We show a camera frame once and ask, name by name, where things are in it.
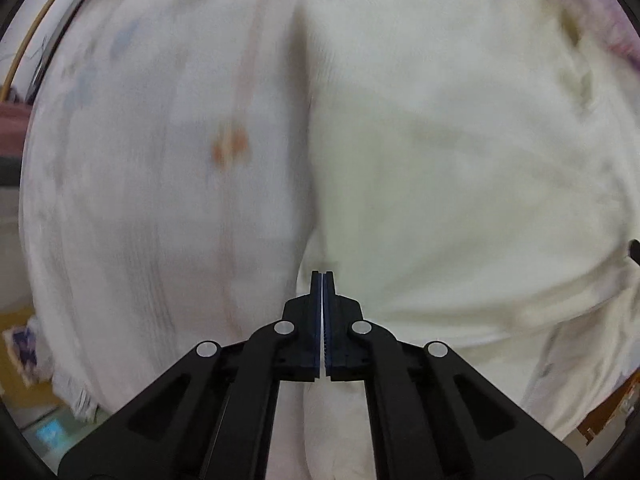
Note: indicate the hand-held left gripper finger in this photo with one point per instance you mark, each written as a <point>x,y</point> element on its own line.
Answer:
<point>328,330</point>
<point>317,330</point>

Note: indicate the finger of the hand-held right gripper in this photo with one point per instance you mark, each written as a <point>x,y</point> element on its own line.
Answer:
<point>635,251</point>

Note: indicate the cream knit garment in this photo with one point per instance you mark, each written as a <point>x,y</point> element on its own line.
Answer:
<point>450,185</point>

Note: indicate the white printed bed sheet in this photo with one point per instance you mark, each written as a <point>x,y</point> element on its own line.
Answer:
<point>150,210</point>

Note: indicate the pink fuzzy blanket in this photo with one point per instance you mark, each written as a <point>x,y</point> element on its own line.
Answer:
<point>602,7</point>

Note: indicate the blue patterned cloth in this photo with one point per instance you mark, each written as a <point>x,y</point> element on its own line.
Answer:
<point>27,347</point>

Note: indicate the dark red cloth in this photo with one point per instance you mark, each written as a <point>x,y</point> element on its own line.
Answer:
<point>12,125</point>

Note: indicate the thin yellow curved rod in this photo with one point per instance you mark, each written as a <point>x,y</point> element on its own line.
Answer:
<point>40,12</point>

